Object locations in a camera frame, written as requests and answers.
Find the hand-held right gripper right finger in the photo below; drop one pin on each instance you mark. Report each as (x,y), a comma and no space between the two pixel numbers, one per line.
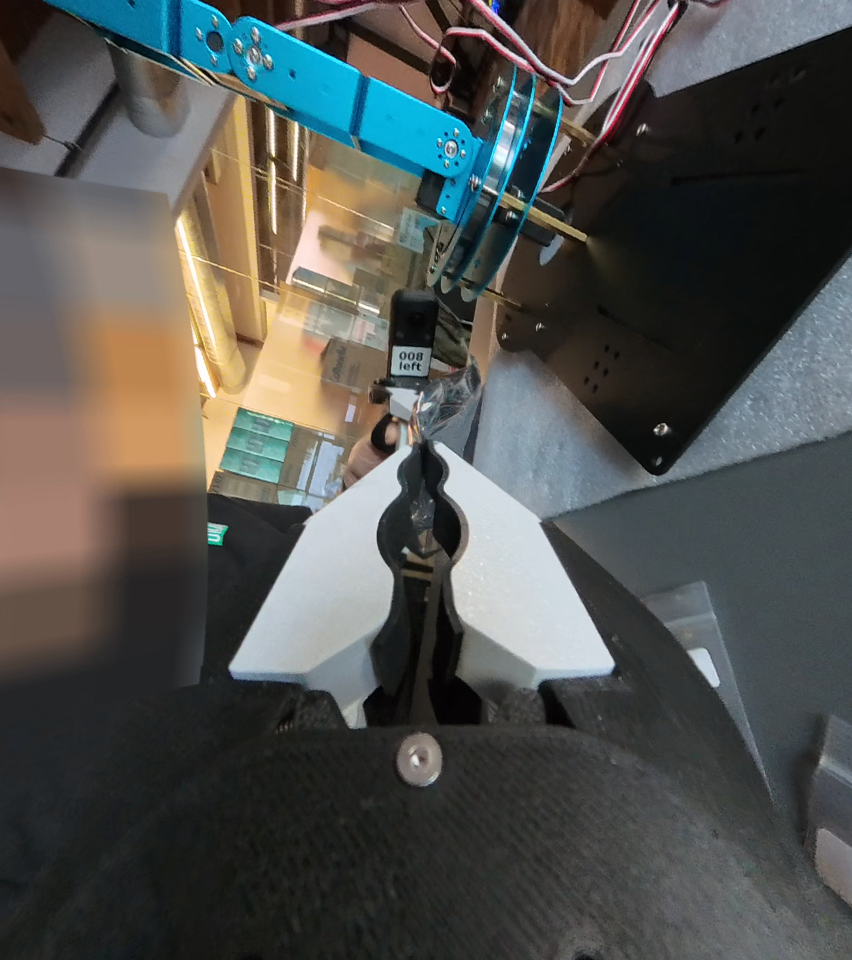
(523,593)

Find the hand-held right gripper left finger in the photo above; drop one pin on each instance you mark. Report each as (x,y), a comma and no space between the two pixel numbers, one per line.
(321,600)

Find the dark parts bag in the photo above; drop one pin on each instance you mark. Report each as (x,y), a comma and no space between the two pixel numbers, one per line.
(448,390)

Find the blue toy robot arm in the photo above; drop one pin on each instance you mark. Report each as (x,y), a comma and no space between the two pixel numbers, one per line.
(336,98)

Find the dark grey desk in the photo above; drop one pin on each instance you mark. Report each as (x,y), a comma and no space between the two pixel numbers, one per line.
(786,525)

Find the person's left hand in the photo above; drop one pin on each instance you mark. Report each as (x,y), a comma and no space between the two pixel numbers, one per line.
(371,458)

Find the black metal base plate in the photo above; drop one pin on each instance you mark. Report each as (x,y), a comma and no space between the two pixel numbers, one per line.
(726,255)

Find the silver duct pipe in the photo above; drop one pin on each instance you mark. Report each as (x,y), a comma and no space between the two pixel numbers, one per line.
(149,90)

